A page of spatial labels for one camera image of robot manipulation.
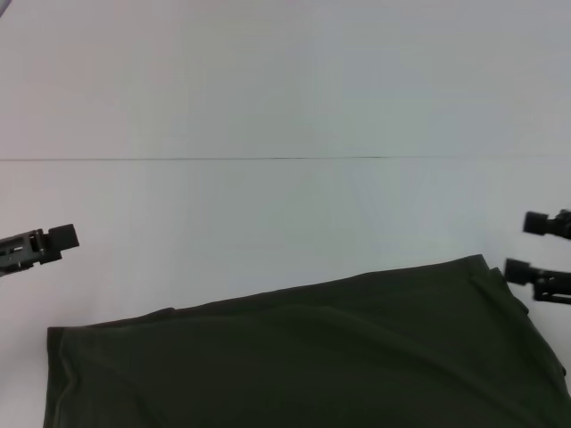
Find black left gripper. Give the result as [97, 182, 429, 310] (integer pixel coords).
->
[0, 223, 81, 277]

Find dark green shirt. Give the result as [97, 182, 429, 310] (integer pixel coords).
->
[43, 253, 571, 428]

